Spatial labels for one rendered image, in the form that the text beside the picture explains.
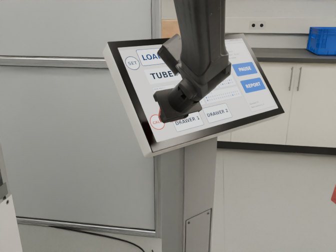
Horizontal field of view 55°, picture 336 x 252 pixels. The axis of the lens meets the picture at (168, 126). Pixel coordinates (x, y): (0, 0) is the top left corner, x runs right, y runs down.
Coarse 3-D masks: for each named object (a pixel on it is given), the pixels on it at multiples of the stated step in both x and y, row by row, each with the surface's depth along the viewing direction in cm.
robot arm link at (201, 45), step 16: (176, 0) 38; (192, 0) 34; (208, 0) 34; (224, 0) 37; (192, 16) 37; (208, 16) 37; (224, 16) 40; (192, 32) 40; (208, 32) 40; (224, 32) 43; (192, 48) 45; (208, 48) 43; (224, 48) 47; (192, 64) 48; (208, 64) 47; (224, 64) 51; (192, 80) 52; (208, 80) 51
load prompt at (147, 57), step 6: (150, 48) 88; (156, 48) 89; (138, 54) 85; (144, 54) 86; (150, 54) 87; (156, 54) 88; (144, 60) 85; (150, 60) 86; (156, 60) 87; (162, 60) 88
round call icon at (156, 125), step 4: (148, 116) 78; (152, 116) 79; (156, 116) 79; (148, 120) 78; (152, 120) 78; (156, 120) 79; (152, 124) 78; (156, 124) 78; (160, 124) 79; (164, 124) 80; (152, 128) 77; (156, 128) 78; (160, 128) 79; (164, 128) 79
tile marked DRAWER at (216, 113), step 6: (204, 108) 88; (210, 108) 89; (216, 108) 90; (222, 108) 91; (228, 108) 92; (204, 114) 87; (210, 114) 88; (216, 114) 89; (222, 114) 90; (228, 114) 91; (210, 120) 87; (216, 120) 88
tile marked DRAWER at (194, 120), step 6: (192, 114) 85; (198, 114) 86; (180, 120) 82; (186, 120) 83; (192, 120) 84; (198, 120) 85; (174, 126) 81; (180, 126) 82; (186, 126) 83; (192, 126) 84
